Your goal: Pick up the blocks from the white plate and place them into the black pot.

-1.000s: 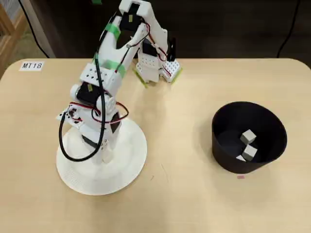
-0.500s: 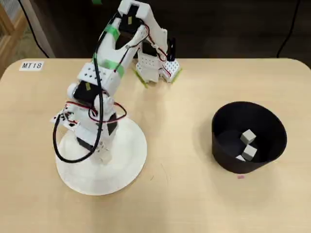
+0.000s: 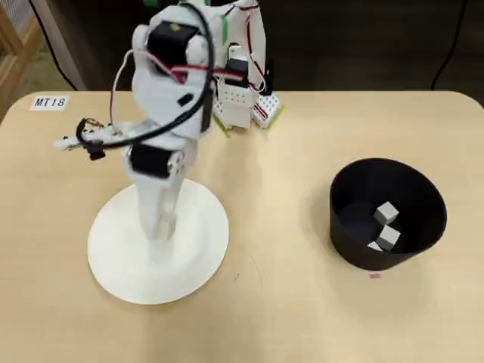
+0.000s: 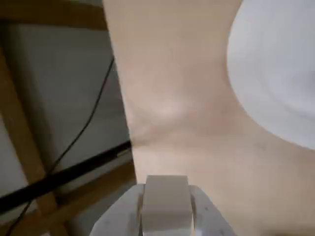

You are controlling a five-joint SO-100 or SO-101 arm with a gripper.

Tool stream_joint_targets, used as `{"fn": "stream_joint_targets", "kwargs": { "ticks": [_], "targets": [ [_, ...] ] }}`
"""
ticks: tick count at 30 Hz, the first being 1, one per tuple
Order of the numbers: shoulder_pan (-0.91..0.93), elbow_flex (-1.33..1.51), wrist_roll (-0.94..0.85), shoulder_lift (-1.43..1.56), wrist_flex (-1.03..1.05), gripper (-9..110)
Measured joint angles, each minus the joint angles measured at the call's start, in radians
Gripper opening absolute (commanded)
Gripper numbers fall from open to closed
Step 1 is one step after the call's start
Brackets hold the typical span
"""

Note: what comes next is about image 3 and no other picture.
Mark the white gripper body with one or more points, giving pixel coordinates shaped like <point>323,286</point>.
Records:
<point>145,158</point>

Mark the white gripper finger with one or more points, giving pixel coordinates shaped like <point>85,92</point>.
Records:
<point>149,211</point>
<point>170,204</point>

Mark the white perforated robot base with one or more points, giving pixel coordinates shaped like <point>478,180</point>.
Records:
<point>268,106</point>

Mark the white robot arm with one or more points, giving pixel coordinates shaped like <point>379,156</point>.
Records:
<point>162,94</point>

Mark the black pot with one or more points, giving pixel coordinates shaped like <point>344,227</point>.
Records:
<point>348,246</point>

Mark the white round plate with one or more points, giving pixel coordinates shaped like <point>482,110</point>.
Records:
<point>132,272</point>

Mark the small pink sticker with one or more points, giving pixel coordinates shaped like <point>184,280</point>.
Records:
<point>375,275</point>

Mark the white cube block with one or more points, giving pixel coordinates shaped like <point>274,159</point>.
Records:
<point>386,212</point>
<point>374,247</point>
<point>388,238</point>

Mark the white MT18 label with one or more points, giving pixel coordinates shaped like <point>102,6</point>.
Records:
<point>49,102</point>

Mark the green base plate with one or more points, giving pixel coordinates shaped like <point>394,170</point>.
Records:
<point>226,132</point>

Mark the light wooden frame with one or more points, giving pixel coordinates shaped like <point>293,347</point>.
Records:
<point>15,49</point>

